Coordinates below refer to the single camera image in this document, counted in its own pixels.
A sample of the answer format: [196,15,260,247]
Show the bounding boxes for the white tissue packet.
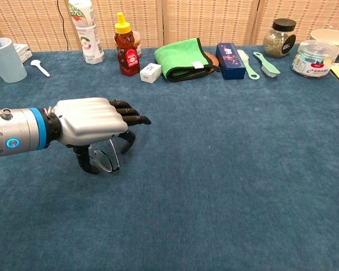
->
[12,43,33,64]

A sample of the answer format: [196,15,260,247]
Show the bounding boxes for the bamboo folding screen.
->
[0,0,339,53]

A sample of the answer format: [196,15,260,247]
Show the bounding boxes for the clear plastic candy jar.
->
[290,40,339,79]

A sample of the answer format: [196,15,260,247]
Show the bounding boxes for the thin black cable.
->
[56,0,70,51]

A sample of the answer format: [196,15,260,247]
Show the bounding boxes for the glass spice jar black lid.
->
[262,18,297,59]

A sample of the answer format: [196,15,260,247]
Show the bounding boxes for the thin black eyeglasses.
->
[92,138,121,173]

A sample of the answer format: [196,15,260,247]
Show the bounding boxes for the bear honey bottle yellow cap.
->
[114,12,141,77]

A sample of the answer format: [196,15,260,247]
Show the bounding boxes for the dark blue printed box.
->
[215,42,246,81]

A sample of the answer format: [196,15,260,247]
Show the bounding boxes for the green brush with white bristles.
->
[236,49,260,80]

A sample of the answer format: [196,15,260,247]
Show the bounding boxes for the brown woven round coaster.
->
[203,51,221,73]

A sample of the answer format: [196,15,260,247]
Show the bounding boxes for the small white plastic spoon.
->
[30,59,51,77]

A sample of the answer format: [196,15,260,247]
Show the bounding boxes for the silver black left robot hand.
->
[46,97,152,175]

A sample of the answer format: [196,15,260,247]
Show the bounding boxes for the white yogurt drink bottle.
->
[68,0,106,65]

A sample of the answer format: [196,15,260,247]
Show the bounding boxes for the light blue plastic cup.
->
[0,37,28,84]

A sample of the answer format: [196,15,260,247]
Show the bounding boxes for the cream white bowl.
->
[310,29,339,56]

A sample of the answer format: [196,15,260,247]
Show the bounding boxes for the small white cardboard box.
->
[140,63,162,84]

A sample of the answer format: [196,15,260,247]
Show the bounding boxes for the folded green microfiber cloth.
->
[154,37,221,82]

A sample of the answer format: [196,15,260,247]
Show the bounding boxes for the mint green scrubbing brush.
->
[253,51,281,78]

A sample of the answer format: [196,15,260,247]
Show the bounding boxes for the small brown glass jar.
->
[132,30,143,59]

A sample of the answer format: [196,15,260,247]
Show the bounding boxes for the blue fabric tablecloth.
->
[0,45,339,271]

